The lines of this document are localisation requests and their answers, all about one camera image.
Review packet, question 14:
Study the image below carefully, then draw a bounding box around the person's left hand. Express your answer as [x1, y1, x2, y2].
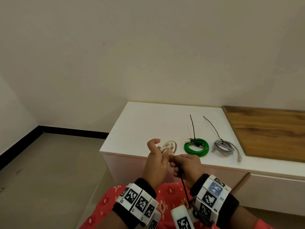
[142, 138, 173, 190]

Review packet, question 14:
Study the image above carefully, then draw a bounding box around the black baseboard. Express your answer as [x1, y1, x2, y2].
[0, 125, 109, 171]

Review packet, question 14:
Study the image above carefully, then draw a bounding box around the person's right forearm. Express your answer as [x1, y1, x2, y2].
[228, 205, 273, 229]

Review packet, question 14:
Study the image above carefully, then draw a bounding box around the black cable tie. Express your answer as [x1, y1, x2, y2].
[190, 114, 198, 145]
[203, 116, 224, 143]
[177, 164, 194, 210]

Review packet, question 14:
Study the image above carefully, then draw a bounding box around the white low table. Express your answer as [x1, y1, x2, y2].
[99, 101, 305, 216]

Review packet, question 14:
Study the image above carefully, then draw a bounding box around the black wristband with marker tags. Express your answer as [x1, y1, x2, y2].
[190, 174, 240, 227]
[112, 178, 159, 229]

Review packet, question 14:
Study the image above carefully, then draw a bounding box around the white drawer with glossy base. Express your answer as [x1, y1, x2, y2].
[103, 154, 249, 189]

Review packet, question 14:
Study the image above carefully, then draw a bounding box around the beige cable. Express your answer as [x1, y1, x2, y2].
[159, 140, 178, 155]

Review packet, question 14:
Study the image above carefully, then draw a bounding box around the person's left forearm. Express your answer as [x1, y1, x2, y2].
[95, 211, 124, 229]

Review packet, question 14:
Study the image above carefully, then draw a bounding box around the white marker cube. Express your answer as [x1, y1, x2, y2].
[171, 205, 192, 229]

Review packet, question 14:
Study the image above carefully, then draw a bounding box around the wooden board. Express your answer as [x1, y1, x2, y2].
[222, 106, 305, 163]

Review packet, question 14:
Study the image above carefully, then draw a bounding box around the person's right hand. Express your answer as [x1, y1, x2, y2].
[168, 154, 205, 189]

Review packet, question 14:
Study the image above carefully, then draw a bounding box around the grey network cable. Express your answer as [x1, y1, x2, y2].
[211, 140, 243, 163]

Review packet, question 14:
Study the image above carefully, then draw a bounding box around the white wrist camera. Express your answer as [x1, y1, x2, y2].
[147, 211, 161, 229]

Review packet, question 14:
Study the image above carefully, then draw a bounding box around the green network cable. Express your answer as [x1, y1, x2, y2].
[184, 138, 210, 157]

